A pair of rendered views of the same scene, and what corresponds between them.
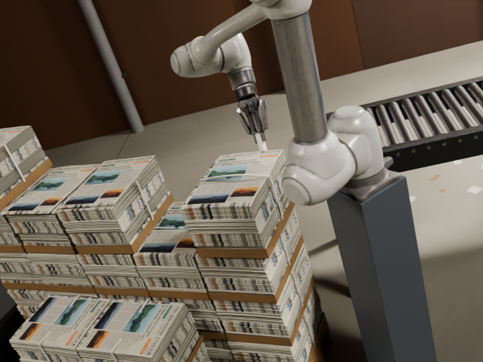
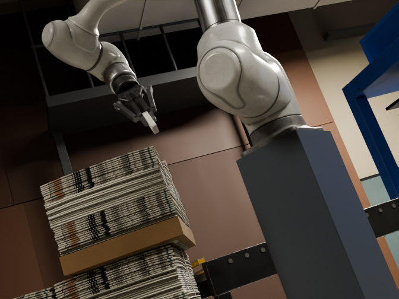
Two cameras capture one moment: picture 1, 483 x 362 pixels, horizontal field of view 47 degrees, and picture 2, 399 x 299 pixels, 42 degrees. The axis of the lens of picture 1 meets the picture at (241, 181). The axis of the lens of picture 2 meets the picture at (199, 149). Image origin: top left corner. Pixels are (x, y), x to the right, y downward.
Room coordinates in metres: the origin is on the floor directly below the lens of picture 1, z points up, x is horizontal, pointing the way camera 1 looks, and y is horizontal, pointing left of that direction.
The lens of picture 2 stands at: (0.52, 0.53, 0.70)
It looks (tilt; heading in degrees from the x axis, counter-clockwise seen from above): 15 degrees up; 328
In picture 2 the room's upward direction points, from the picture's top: 19 degrees counter-clockwise
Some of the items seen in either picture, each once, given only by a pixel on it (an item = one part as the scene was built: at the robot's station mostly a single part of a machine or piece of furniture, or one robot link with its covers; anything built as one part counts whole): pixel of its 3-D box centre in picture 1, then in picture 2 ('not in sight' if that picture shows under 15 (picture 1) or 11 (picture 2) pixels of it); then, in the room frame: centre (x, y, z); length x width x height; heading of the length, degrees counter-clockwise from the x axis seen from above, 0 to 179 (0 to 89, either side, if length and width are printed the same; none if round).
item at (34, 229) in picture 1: (65, 207); not in sight; (2.28, 0.79, 0.95); 0.38 x 0.29 x 0.23; 148
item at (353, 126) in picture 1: (352, 140); (260, 91); (1.60, -0.38, 1.17); 0.18 x 0.16 x 0.22; 126
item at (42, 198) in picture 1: (52, 188); not in sight; (2.26, 0.80, 1.06); 0.37 x 0.28 x 0.01; 148
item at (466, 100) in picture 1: (471, 108); not in sight; (2.27, -1.12, 0.77); 0.47 x 0.05 x 0.05; 168
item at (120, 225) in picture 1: (118, 206); not in sight; (2.13, 0.53, 0.95); 0.38 x 0.29 x 0.23; 151
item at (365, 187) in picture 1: (366, 172); (283, 136); (1.61, -0.41, 1.03); 0.22 x 0.18 x 0.06; 112
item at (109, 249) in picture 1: (126, 222); not in sight; (2.13, 0.53, 0.86); 0.38 x 0.29 x 0.04; 151
